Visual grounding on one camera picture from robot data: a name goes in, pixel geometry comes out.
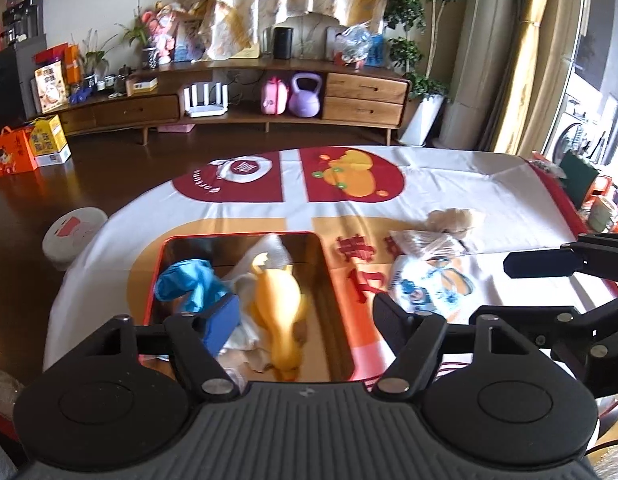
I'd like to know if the white cloth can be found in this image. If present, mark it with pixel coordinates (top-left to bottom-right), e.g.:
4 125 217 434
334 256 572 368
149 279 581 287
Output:
220 273 271 374

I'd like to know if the blue plastic glove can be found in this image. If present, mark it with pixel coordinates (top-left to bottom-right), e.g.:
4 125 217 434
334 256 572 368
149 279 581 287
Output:
154 259 229 313

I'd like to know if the yellow rubber glove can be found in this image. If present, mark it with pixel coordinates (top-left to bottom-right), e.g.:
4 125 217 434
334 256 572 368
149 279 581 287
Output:
251 252 306 382

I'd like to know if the white sachet strip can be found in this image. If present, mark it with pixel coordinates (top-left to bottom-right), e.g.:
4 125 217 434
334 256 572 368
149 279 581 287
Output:
232 233 293 278

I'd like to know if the cartoon printed plastic bag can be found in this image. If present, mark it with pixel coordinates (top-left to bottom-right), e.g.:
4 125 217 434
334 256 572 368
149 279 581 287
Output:
387 254 478 322

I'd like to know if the green pen holder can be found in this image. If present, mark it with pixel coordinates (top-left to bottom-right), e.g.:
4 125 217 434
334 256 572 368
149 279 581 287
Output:
559 152 600 209

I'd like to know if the red metal tin box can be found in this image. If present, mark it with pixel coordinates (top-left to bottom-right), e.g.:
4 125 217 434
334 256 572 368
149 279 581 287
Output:
143 232 355 387

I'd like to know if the bag of wooden sticks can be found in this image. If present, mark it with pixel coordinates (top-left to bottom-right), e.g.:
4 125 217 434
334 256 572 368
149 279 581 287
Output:
389 230 465 260

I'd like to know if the printed white tablecloth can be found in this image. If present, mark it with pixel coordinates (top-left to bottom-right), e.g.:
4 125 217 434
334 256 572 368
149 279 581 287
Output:
44 146 618 379

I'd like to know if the beige crumpled tissue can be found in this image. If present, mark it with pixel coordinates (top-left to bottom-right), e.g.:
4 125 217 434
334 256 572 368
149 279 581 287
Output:
425 208 473 240

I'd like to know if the white round robot vacuum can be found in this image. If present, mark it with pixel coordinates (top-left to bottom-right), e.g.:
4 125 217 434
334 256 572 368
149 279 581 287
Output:
41 207 108 271

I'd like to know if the white wifi router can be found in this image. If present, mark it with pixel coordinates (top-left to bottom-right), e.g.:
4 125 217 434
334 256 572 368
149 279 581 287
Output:
183 81 229 119

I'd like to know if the yellow carton box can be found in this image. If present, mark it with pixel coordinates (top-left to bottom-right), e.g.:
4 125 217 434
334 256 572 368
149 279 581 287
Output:
29 115 72 167

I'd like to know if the purple kettlebell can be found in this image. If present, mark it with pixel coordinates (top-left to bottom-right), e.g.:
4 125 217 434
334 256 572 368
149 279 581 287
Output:
288 73 322 118

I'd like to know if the wooden tv cabinet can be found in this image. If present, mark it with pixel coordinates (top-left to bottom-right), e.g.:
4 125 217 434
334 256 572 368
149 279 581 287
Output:
56 58 410 143

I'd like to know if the orange gift box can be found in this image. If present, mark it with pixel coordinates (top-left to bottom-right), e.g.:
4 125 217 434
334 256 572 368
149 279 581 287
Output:
0 126 38 177

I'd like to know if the clear plastic bag of items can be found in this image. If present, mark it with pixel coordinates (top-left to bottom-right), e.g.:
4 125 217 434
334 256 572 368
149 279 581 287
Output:
333 23 373 70

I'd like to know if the potted green tree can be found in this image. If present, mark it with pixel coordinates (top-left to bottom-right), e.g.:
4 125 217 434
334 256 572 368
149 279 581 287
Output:
384 0 458 146

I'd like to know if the pink flower bouquet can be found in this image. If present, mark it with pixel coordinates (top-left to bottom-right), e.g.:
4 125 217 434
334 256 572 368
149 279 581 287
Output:
140 2 187 65

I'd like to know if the black cylindrical speaker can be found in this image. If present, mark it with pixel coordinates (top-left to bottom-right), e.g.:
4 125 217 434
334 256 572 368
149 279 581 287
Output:
272 26 294 60

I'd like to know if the black cabinet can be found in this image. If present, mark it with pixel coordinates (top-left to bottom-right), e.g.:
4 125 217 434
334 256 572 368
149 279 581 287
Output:
0 0 47 132

